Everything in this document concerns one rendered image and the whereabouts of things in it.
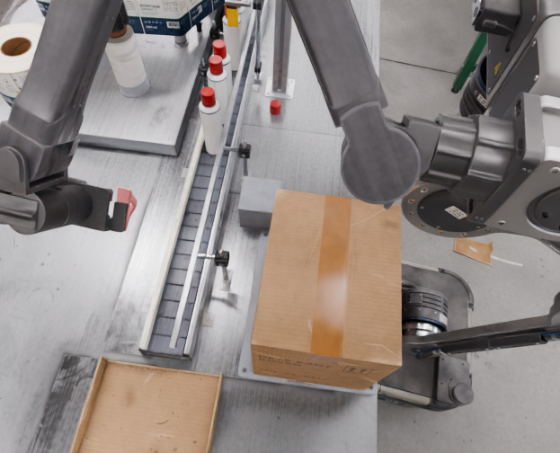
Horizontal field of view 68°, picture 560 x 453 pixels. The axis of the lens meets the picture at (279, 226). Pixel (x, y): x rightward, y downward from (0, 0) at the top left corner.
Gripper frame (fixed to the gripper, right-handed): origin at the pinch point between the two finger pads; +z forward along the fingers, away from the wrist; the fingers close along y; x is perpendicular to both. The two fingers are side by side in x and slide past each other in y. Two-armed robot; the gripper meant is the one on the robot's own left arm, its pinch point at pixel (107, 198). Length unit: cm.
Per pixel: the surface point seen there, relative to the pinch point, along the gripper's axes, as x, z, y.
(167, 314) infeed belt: 26.0, 16.9, -7.9
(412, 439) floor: 85, 84, -89
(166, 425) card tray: 45.2, 7.3, -14.5
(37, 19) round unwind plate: -39, 67, 67
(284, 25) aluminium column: -46, 53, -16
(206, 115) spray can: -18.1, 33.2, -4.4
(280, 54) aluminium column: -40, 60, -15
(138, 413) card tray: 44.5, 7.7, -8.2
